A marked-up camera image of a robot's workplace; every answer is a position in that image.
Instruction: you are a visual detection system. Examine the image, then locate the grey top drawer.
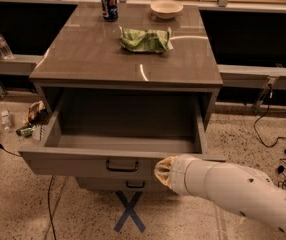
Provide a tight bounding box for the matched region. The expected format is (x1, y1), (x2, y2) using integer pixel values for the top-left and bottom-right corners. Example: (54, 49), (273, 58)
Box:
(18, 89), (227, 181)

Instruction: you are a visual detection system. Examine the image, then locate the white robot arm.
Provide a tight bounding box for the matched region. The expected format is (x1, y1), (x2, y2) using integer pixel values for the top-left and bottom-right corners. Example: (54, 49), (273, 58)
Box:
(154, 154), (286, 234)

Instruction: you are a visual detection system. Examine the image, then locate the grey drawer cabinet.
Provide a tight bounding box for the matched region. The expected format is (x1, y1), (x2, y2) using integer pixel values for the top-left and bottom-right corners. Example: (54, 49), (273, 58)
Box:
(30, 2), (223, 123)

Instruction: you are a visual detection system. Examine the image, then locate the blue tape cross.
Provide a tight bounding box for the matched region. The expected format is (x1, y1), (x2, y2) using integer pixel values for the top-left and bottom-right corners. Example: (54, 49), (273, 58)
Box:
(114, 191), (146, 233)

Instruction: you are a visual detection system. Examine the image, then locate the green chip bag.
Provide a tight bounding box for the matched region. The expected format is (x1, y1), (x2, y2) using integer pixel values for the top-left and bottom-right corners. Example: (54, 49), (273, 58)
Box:
(120, 27), (173, 53)

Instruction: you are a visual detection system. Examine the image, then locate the brown snack bag on floor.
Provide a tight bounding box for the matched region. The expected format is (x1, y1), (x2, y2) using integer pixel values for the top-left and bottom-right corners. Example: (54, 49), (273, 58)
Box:
(26, 101), (47, 124)

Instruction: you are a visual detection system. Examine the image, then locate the green can on floor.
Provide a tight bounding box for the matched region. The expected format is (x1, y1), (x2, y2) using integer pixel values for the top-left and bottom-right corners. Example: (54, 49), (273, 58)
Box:
(16, 125), (36, 137)

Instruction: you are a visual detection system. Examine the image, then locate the white ceramic bowl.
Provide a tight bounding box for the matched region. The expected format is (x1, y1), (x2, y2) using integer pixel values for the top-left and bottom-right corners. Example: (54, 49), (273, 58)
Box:
(150, 0), (183, 19)

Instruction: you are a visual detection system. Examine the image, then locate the small bottle on floor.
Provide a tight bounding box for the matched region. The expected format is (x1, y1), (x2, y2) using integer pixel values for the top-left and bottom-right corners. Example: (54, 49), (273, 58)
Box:
(1, 110), (12, 131)

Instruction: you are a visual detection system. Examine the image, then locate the blue soda can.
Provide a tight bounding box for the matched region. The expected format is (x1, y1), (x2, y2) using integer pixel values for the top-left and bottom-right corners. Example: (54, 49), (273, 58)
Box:
(101, 0), (118, 21)

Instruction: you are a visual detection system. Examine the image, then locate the clear plastic water bottle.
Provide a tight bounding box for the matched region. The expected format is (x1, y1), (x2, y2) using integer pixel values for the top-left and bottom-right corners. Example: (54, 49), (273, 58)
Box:
(0, 34), (14, 59)

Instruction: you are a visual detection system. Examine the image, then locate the black top drawer handle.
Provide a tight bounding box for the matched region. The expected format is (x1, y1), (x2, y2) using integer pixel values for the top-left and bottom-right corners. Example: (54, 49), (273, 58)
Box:
(105, 160), (139, 173)

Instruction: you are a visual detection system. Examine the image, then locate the lower drawer with handle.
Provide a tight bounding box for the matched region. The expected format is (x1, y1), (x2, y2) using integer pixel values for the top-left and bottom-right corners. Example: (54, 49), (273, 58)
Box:
(76, 177), (168, 192)

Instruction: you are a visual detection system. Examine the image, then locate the black floor cable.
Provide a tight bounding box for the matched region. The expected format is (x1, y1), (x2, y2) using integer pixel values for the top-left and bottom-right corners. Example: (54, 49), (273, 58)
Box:
(46, 175), (58, 240)

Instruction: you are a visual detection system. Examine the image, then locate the black power adapter with cable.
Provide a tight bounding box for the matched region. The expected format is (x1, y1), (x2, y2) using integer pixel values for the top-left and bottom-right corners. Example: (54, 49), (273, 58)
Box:
(253, 84), (286, 155)

